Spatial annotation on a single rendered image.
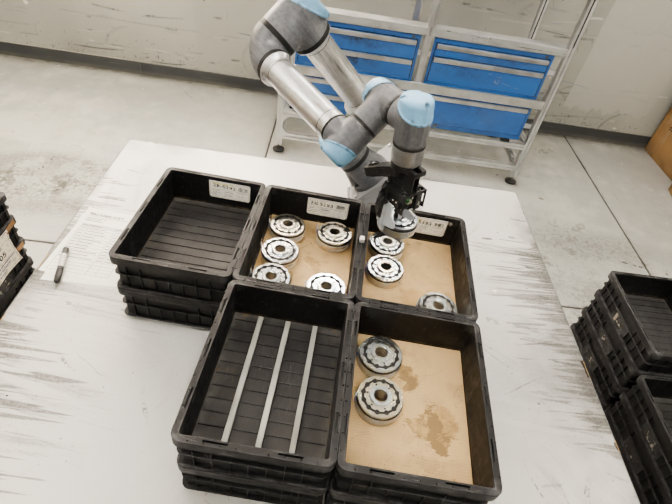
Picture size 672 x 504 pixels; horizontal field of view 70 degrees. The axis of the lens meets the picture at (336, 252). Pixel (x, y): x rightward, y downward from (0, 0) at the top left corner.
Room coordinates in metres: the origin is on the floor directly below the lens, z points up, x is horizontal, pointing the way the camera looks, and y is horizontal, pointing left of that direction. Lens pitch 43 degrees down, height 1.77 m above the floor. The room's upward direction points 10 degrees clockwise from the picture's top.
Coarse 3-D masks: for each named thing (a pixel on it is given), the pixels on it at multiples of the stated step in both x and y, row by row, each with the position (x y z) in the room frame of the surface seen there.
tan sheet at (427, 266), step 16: (416, 240) 1.14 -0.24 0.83; (368, 256) 1.03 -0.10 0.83; (416, 256) 1.07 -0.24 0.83; (432, 256) 1.08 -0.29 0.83; (448, 256) 1.09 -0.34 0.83; (416, 272) 1.00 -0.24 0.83; (432, 272) 1.01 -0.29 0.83; (448, 272) 1.02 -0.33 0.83; (368, 288) 0.90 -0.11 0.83; (400, 288) 0.92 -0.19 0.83; (416, 288) 0.94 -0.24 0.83; (432, 288) 0.95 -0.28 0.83; (448, 288) 0.96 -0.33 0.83
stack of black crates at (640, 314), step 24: (624, 288) 1.45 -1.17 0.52; (648, 288) 1.46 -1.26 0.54; (600, 312) 1.37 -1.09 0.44; (624, 312) 1.28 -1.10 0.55; (648, 312) 1.37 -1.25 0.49; (576, 336) 1.39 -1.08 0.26; (600, 336) 1.29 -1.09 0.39; (624, 336) 1.21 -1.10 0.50; (648, 336) 1.14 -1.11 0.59; (600, 360) 1.22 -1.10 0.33; (624, 360) 1.14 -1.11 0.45; (648, 360) 1.08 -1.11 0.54; (600, 384) 1.15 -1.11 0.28; (624, 384) 1.08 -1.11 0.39
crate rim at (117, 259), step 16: (208, 176) 1.14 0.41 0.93; (224, 176) 1.16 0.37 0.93; (144, 208) 0.95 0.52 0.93; (256, 208) 1.03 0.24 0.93; (128, 224) 0.88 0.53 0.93; (240, 240) 0.89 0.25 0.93; (112, 256) 0.76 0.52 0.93; (128, 256) 0.77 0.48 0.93; (160, 272) 0.76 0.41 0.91; (176, 272) 0.76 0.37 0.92; (192, 272) 0.76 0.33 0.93; (208, 272) 0.76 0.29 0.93
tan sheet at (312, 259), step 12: (312, 228) 1.11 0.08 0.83; (264, 240) 1.02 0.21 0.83; (312, 240) 1.06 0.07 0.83; (300, 252) 1.00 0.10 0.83; (312, 252) 1.00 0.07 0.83; (324, 252) 1.01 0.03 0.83; (336, 252) 1.02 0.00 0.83; (348, 252) 1.03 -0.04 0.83; (300, 264) 0.95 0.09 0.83; (312, 264) 0.96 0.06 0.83; (324, 264) 0.96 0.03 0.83; (336, 264) 0.97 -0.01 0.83; (348, 264) 0.98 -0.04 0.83; (300, 276) 0.90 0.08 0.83; (348, 276) 0.93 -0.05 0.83
